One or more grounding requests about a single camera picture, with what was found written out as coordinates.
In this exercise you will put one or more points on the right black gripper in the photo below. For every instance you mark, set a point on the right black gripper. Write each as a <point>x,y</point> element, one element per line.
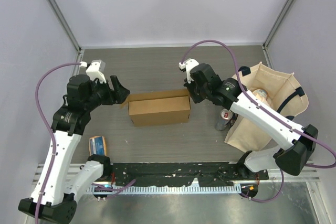
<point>189,86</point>

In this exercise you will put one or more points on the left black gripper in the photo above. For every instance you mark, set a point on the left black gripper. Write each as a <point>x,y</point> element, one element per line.
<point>119,93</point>

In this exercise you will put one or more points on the brown cardboard box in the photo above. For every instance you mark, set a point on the brown cardboard box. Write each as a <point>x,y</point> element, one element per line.
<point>159,107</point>

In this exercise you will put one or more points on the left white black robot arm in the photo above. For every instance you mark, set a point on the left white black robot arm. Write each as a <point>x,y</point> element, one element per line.
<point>54,199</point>

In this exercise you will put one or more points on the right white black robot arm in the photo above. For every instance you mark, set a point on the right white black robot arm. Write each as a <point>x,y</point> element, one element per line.
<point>295,144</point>

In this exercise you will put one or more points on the silver red drink can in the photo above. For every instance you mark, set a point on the silver red drink can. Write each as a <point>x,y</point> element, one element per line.
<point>225,119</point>

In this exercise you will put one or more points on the peach tube in bag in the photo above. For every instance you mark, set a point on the peach tube in bag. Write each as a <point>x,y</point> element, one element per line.
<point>261,95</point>

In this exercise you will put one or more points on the yellow sponge with blue label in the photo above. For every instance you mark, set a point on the yellow sponge with blue label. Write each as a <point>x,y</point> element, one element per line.
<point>97,145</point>

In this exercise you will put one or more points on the beige canvas tote bag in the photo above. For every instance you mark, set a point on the beige canvas tote bag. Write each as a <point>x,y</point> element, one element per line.
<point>284,95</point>

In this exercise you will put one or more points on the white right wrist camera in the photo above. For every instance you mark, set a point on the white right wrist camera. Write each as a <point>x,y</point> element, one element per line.
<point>187,66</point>

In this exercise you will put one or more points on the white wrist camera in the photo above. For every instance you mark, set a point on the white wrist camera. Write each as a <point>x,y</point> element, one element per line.
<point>187,66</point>
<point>94,70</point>

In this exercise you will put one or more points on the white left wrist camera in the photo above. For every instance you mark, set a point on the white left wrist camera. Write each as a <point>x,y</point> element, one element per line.
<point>94,70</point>

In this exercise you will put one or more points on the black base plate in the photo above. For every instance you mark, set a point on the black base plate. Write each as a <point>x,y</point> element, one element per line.
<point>208,174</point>

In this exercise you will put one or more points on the perforated cable duct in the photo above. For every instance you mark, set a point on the perforated cable duct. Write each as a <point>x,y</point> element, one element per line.
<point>192,189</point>

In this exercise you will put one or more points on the aluminium frame rail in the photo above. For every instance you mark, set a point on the aluminium frame rail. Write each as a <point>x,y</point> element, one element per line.
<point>307,175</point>

